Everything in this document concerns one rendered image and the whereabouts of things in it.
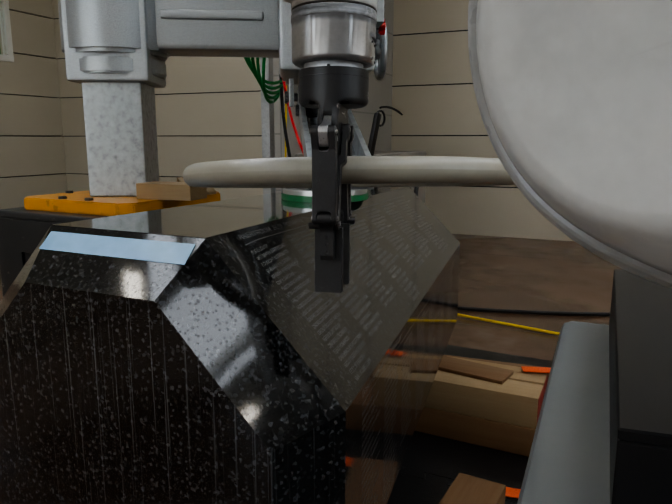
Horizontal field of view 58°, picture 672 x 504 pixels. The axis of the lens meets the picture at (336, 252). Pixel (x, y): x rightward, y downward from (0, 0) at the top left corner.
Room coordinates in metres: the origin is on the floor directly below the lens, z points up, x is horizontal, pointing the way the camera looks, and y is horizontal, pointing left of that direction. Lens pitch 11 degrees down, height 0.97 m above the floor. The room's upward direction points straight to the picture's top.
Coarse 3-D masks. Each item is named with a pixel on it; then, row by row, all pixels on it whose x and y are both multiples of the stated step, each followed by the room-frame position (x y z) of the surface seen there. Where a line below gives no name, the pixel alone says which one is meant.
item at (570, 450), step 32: (576, 352) 0.48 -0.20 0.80; (608, 352) 0.48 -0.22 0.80; (576, 384) 0.41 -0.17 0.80; (608, 384) 0.41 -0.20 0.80; (544, 416) 0.37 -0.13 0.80; (576, 416) 0.36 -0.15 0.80; (608, 416) 0.36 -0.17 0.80; (544, 448) 0.32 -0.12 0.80; (576, 448) 0.32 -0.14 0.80; (608, 448) 0.32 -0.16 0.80; (544, 480) 0.29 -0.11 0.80; (576, 480) 0.29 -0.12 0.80; (608, 480) 0.29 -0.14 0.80
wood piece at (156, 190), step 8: (136, 184) 1.95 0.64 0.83; (144, 184) 1.94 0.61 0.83; (152, 184) 1.93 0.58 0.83; (160, 184) 1.92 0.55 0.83; (168, 184) 1.92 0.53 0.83; (176, 184) 1.91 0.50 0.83; (184, 184) 1.91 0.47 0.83; (144, 192) 1.94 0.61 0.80; (152, 192) 1.93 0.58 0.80; (160, 192) 1.92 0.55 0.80; (168, 192) 1.92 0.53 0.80; (176, 192) 1.91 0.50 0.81; (184, 192) 1.90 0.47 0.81; (192, 192) 1.90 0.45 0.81; (200, 192) 1.94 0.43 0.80; (184, 200) 1.90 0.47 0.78; (192, 200) 1.90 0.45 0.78
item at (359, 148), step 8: (288, 96) 1.72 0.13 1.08; (296, 96) 1.72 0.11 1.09; (296, 112) 1.58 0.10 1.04; (304, 112) 1.46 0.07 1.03; (304, 120) 1.39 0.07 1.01; (352, 120) 1.40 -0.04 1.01; (304, 128) 1.33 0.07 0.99; (304, 136) 1.27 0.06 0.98; (360, 136) 1.28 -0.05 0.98; (304, 144) 1.25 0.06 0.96; (352, 144) 1.37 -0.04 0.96; (360, 144) 1.23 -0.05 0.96; (304, 152) 1.26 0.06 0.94; (352, 152) 1.32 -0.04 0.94; (360, 152) 1.23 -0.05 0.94; (368, 152) 1.17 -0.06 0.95
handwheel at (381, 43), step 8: (376, 32) 1.70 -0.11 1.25; (376, 40) 1.71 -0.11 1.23; (384, 40) 1.60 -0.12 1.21; (376, 48) 1.65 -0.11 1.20; (384, 48) 1.60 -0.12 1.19; (376, 56) 1.66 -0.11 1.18; (384, 56) 1.60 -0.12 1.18; (376, 64) 1.72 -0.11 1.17; (384, 64) 1.61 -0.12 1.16; (376, 72) 1.70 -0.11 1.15; (384, 72) 1.63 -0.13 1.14
